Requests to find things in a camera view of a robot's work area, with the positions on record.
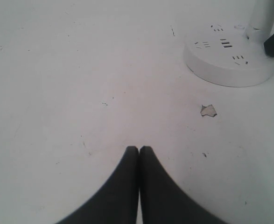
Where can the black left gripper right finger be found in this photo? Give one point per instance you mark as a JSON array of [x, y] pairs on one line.
[[162, 201]]

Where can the white desk lamp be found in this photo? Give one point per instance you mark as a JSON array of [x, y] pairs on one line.
[[230, 54]]

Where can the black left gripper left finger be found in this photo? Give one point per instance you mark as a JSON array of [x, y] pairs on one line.
[[116, 202]]

